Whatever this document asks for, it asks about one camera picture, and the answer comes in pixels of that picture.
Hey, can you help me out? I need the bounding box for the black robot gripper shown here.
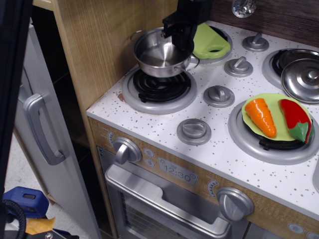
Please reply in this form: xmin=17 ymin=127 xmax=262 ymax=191
xmin=162 ymin=0 xmax=213 ymax=52

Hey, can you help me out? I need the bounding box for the small stainless steel pot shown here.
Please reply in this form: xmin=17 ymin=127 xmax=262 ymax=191
xmin=134 ymin=27 xmax=194 ymax=78

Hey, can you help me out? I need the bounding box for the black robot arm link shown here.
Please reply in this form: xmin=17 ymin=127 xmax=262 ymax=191
xmin=0 ymin=0 xmax=32 ymax=195

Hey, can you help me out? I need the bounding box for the grey stove knob upper middle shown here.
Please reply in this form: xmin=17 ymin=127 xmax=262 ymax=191
xmin=224 ymin=56 xmax=253 ymax=78

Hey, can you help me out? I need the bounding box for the grey stove knob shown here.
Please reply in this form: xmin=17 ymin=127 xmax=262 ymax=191
xmin=176 ymin=119 xmax=212 ymax=146
xmin=203 ymin=85 xmax=235 ymax=108
xmin=224 ymin=56 xmax=253 ymax=78
xmin=242 ymin=33 xmax=270 ymax=52

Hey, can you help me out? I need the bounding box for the grey stove knob lower middle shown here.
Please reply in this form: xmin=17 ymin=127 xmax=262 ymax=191
xmin=203 ymin=85 xmax=235 ymax=108

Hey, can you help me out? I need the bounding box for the grey stove knob back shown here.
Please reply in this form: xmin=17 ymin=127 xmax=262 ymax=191
xmin=242 ymin=33 xmax=270 ymax=52

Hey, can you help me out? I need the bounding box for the grey stove knob front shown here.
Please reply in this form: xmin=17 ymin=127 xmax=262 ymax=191
xmin=176 ymin=119 xmax=212 ymax=146

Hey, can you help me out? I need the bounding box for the green plastic cutting board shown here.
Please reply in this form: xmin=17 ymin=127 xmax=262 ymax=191
xmin=193 ymin=23 xmax=231 ymax=59

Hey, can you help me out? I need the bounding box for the front left black burner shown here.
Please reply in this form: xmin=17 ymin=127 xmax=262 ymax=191
xmin=133 ymin=70 xmax=191 ymax=103

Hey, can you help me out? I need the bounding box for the black burner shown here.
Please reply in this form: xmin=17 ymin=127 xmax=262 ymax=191
xmin=243 ymin=121 xmax=306 ymax=150
xmin=133 ymin=70 xmax=191 ymax=103

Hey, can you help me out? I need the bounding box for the clear crystal faucet knob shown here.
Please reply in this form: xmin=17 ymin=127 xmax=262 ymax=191
xmin=231 ymin=0 xmax=258 ymax=18

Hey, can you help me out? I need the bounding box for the orange toy carrot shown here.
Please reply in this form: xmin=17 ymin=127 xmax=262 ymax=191
xmin=244 ymin=98 xmax=277 ymax=138

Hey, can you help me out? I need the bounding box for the steel pot on back burner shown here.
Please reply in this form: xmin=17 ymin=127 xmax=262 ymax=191
xmin=278 ymin=49 xmax=319 ymax=72

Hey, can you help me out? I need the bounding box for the silver oven dial left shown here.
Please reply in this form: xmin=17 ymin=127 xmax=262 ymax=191
xmin=113 ymin=136 xmax=142 ymax=165

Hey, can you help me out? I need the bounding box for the silver oven dial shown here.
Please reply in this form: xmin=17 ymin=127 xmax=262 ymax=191
xmin=113 ymin=136 xmax=142 ymax=165
xmin=217 ymin=187 xmax=255 ymax=222

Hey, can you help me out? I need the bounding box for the stainless steel pot lid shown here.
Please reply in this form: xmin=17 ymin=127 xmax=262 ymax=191
xmin=281 ymin=59 xmax=319 ymax=105

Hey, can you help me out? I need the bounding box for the oven clock display panel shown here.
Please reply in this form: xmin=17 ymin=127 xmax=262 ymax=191
xmin=158 ymin=157 xmax=199 ymax=185

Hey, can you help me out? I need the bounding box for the front right black burner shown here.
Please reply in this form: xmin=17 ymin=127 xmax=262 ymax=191
xmin=243 ymin=121 xmax=306 ymax=150

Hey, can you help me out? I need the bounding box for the light green plastic plate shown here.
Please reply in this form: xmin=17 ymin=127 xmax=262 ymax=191
xmin=241 ymin=93 xmax=315 ymax=141

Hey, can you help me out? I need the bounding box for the red toy chili pepper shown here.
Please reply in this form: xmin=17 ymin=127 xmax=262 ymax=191
xmin=278 ymin=99 xmax=313 ymax=144

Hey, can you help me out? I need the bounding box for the grey fridge door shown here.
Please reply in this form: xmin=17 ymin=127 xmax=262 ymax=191
xmin=15 ymin=24 xmax=102 ymax=239

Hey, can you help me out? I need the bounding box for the silver oven dial right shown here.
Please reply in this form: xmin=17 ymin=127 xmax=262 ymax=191
xmin=217 ymin=187 xmax=255 ymax=222

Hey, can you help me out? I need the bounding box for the blue plastic device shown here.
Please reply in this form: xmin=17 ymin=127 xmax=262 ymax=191
xmin=3 ymin=186 xmax=49 ymax=219

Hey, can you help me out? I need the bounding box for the back left burner ring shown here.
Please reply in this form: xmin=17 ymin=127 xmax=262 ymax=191
xmin=190 ymin=24 xmax=234 ymax=64

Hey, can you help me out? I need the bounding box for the silver oven door handle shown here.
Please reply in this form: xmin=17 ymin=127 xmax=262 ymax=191
xmin=105 ymin=165 xmax=231 ymax=239

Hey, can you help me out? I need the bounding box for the grey fridge door handle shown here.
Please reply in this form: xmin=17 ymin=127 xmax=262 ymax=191
xmin=23 ymin=93 xmax=65 ymax=166

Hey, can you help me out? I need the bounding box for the black braided cable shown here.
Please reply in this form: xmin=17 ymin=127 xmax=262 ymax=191
xmin=1 ymin=199 xmax=27 ymax=239

